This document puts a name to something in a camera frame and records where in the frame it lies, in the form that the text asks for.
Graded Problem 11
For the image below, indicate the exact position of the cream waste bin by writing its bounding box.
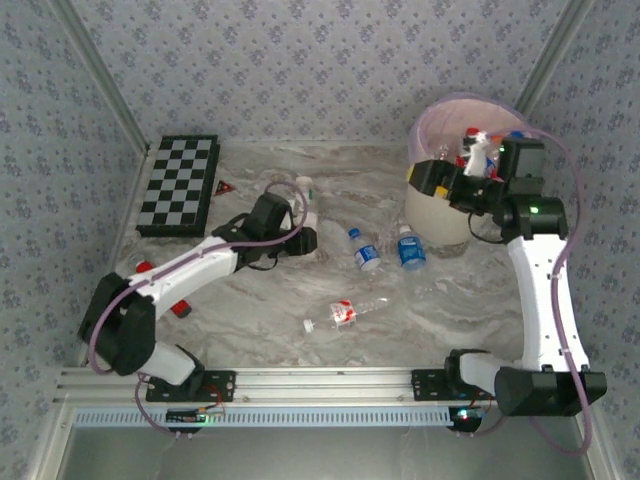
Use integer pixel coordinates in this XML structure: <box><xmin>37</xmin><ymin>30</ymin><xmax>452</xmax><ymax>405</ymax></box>
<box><xmin>403</xmin><ymin>92</ymin><xmax>534</xmax><ymax>247</ymax></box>

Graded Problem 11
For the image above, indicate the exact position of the small Pepsi bottle blue cap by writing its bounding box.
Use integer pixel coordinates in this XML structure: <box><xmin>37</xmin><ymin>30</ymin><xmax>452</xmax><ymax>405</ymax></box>
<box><xmin>347</xmin><ymin>227</ymin><xmax>384</xmax><ymax>274</ymax></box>

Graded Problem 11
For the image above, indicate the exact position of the blue label bottle white cap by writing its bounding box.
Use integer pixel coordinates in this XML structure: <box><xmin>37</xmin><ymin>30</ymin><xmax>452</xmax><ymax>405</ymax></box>
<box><xmin>396</xmin><ymin>224</ymin><xmax>428</xmax><ymax>272</ymax></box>

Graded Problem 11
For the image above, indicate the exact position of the clear bottle red white label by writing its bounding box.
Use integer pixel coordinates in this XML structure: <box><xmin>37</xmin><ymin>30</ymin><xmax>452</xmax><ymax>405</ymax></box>
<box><xmin>302</xmin><ymin>296</ymin><xmax>391</xmax><ymax>335</ymax></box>

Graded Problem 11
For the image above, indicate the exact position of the black white chessboard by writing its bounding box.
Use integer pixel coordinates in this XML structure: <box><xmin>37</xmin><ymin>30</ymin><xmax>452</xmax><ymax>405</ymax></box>
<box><xmin>135</xmin><ymin>133</ymin><xmax>221</xmax><ymax>239</ymax></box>

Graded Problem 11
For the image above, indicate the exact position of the small circuit board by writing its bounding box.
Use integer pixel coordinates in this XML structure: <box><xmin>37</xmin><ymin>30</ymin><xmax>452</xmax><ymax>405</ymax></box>
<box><xmin>448</xmin><ymin>405</ymin><xmax>485</xmax><ymax>432</ymax></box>
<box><xmin>166</xmin><ymin>407</ymin><xmax>227</xmax><ymax>427</ymax></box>

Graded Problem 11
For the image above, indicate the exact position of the grey metal panel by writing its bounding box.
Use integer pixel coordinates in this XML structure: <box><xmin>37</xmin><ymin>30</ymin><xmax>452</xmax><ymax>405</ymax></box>
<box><xmin>29</xmin><ymin>405</ymin><xmax>616</xmax><ymax>480</ymax></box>

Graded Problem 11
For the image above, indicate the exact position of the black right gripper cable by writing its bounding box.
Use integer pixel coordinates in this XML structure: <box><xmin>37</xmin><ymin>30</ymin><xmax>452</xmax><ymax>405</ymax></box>
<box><xmin>467</xmin><ymin>208</ymin><xmax>505</xmax><ymax>246</ymax></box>

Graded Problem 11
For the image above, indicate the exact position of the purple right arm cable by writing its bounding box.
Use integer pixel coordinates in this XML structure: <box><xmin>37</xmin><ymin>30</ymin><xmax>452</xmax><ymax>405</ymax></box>
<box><xmin>489</xmin><ymin>127</ymin><xmax>596</xmax><ymax>457</ymax></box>

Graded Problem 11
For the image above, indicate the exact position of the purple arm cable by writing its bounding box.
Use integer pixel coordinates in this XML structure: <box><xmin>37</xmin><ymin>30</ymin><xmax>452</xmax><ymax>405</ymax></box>
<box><xmin>489</xmin><ymin>127</ymin><xmax>596</xmax><ymax>457</ymax></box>
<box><xmin>87</xmin><ymin>179</ymin><xmax>309</xmax><ymax>440</ymax></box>

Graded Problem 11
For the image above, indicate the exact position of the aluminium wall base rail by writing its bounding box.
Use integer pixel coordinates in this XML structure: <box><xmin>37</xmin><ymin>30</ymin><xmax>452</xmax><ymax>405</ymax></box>
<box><xmin>148</xmin><ymin>138</ymin><xmax>414</xmax><ymax>150</ymax></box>

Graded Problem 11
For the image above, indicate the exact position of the aluminium corner post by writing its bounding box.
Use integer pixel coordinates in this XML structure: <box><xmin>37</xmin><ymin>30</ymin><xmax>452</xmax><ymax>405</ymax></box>
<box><xmin>49</xmin><ymin>0</ymin><xmax>152</xmax><ymax>157</ymax></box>
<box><xmin>514</xmin><ymin>0</ymin><xmax>597</xmax><ymax>119</ymax></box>

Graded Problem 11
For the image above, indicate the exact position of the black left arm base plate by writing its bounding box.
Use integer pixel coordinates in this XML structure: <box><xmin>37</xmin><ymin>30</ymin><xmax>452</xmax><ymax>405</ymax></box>
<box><xmin>144</xmin><ymin>368</ymin><xmax>237</xmax><ymax>404</ymax></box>

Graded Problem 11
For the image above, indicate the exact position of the slotted grey cable duct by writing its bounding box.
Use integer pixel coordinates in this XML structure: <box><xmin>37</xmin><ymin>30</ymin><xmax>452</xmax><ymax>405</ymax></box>
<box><xmin>72</xmin><ymin>405</ymin><xmax>457</xmax><ymax>429</ymax></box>

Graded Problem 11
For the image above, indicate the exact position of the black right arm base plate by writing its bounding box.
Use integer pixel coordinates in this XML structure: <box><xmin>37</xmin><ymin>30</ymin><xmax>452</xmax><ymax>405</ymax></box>
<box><xmin>410</xmin><ymin>368</ymin><xmax>504</xmax><ymax>403</ymax></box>

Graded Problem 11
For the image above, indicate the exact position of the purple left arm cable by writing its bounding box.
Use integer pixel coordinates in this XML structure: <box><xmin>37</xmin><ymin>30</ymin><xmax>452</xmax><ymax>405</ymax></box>
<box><xmin>87</xmin><ymin>179</ymin><xmax>309</xmax><ymax>440</ymax></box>

